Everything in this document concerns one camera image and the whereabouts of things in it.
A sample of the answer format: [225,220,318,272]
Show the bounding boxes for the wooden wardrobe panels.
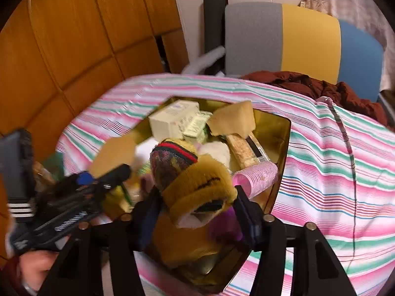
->
[1,0,189,160]

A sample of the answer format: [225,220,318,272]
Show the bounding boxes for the yellow sponge block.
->
[88,134,136,178]

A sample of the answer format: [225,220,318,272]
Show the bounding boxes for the pink hair roller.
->
[232,161,278,199]

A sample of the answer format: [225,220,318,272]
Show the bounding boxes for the pink patterned curtain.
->
[301,0,394,91]

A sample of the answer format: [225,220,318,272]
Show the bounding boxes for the blue white rolled washcloth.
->
[197,141,230,169]

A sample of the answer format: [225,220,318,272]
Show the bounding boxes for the grey yellow blue headboard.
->
[224,2,384,102]

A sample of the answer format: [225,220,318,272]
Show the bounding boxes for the white cardboard box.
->
[149,100,199,142]

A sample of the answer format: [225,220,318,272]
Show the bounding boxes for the person's left hand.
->
[17,250,59,295]

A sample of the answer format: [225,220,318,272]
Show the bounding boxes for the cracker snack packet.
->
[225,132,271,169]

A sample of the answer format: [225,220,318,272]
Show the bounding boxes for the dark red blanket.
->
[242,71,394,131]

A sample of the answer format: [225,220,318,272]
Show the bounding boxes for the yellow patterned sock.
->
[149,138,237,228]

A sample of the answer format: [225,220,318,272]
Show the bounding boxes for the black rolled mat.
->
[203,0,228,75]

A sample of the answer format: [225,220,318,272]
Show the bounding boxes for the gold metal tin tray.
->
[88,98,291,294]

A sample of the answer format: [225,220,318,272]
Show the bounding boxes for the purple cloth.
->
[209,207,243,242]

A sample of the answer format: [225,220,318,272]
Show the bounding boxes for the striped pink green bedspread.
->
[56,74,394,295]

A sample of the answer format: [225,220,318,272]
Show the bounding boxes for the yellow green paper packet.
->
[182,111,212,144]

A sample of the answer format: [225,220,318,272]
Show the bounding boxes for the white bed rail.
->
[181,46,226,75]

